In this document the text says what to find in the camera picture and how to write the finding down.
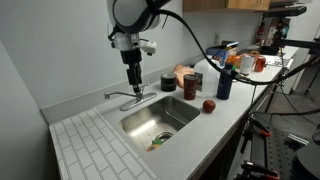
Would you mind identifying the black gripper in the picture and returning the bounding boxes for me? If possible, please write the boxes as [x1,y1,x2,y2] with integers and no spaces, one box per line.
[120,49,143,94]

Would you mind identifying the chrome sink tap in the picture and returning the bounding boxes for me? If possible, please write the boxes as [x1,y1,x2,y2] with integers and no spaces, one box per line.
[104,83,158,112]

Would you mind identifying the black cylindrical container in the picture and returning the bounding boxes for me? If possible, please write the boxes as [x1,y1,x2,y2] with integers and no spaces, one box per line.
[160,72,178,93]

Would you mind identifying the peach cloth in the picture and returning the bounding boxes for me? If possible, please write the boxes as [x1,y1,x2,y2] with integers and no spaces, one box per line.
[171,63,195,89]

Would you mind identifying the stainless steel sink basin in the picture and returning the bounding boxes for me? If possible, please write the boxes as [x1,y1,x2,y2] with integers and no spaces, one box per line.
[119,95,201,153]

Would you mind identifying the dark red tumbler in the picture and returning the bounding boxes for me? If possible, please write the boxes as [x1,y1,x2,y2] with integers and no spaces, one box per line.
[182,73,200,101]

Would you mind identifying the round sink drain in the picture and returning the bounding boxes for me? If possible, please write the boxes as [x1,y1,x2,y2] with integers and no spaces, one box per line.
[154,131,175,141]

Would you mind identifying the green yellow toy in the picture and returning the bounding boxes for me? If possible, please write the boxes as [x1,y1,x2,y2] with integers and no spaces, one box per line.
[146,138,165,153]

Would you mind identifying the translucent plastic jug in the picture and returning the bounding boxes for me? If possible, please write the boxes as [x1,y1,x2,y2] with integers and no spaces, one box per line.
[193,54,222,98]

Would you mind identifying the red apple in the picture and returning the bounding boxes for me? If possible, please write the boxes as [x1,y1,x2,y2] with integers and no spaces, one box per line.
[202,99,217,114]

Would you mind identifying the white tile pattern mat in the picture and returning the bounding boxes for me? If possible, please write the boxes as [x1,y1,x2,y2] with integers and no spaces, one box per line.
[48,107,158,180]

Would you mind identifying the blue box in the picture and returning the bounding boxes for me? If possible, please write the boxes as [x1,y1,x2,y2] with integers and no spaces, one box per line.
[205,40,240,66]

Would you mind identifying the dark blue bottle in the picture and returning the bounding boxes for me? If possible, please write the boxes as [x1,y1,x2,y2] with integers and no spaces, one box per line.
[216,62,236,101]

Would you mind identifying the orange container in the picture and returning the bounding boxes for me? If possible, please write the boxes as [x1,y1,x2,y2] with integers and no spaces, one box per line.
[225,53,242,69]

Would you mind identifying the white mug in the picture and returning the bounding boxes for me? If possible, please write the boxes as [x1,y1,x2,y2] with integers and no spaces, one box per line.
[239,54,256,77]

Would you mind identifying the red mug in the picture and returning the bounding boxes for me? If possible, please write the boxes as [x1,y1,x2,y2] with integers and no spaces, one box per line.
[253,55,268,73]

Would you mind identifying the red fire extinguisher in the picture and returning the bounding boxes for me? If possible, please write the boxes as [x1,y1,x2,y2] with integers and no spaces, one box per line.
[255,21,268,46]

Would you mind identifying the orange black clamp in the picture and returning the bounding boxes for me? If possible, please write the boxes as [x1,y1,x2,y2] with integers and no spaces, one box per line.
[248,114,273,138]
[239,160,281,180]

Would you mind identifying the black perforated board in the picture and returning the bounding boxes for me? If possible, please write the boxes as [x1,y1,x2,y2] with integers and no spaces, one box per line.
[251,126,314,180]

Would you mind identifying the black overhead stand head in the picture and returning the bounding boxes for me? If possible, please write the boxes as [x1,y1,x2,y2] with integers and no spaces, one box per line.
[263,4,308,18]

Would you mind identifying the black horizontal stand rod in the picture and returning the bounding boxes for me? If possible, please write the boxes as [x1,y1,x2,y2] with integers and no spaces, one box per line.
[279,38,320,54]

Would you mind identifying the silver metal bar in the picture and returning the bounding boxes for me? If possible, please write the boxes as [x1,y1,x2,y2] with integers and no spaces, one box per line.
[287,133,310,146]

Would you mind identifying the black round base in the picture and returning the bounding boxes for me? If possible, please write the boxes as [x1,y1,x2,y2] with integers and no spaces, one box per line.
[291,141,320,180]

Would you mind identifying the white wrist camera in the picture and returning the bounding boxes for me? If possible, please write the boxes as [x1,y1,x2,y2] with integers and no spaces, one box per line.
[139,39,158,56]

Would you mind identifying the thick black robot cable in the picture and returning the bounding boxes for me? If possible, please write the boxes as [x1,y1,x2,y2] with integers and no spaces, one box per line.
[156,9,320,86]

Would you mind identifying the wooden wall cabinet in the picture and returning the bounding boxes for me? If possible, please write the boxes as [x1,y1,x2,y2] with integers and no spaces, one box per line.
[182,0,272,13]

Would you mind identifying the thin black cable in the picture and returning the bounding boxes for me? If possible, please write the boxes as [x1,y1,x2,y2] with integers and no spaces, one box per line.
[249,101,320,118]

